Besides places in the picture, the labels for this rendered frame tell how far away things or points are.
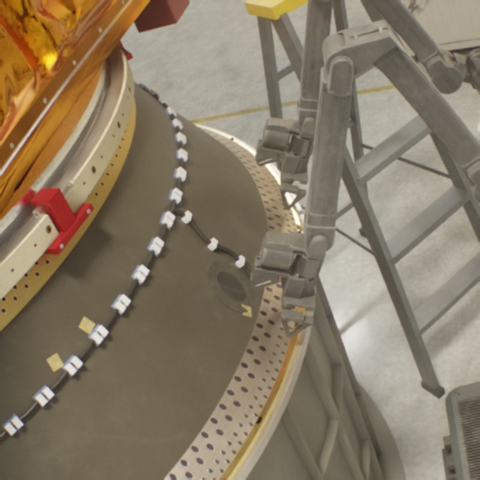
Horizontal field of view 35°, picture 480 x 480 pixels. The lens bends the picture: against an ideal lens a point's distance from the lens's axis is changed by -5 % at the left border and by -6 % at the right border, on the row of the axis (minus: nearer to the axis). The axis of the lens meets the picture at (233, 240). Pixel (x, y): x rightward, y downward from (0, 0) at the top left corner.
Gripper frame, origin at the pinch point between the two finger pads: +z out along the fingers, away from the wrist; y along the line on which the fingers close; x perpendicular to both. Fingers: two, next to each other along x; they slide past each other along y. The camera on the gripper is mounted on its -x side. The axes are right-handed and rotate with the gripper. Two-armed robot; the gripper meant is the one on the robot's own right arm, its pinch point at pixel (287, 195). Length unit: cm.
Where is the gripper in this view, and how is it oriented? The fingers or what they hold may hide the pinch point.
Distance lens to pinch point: 204.9
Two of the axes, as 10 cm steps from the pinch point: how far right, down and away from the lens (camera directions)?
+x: 9.8, 1.7, 0.9
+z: -1.8, 7.6, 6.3
